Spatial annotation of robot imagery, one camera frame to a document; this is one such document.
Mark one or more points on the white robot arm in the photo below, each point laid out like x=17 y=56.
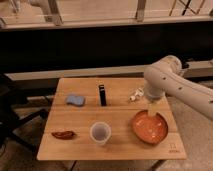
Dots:
x=163 y=77

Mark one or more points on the black standing eraser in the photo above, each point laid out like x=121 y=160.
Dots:
x=102 y=95

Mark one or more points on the blue sponge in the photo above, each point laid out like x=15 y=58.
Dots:
x=75 y=100

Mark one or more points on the white tube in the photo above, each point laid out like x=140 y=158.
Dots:
x=136 y=95

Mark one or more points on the clear plastic cup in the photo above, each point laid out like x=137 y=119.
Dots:
x=100 y=132

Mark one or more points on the wooden stick end effector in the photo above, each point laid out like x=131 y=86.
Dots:
x=152 y=109

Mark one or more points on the orange bowl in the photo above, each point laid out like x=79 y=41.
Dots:
x=150 y=129

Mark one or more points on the black chair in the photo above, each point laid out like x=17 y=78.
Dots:
x=10 y=95

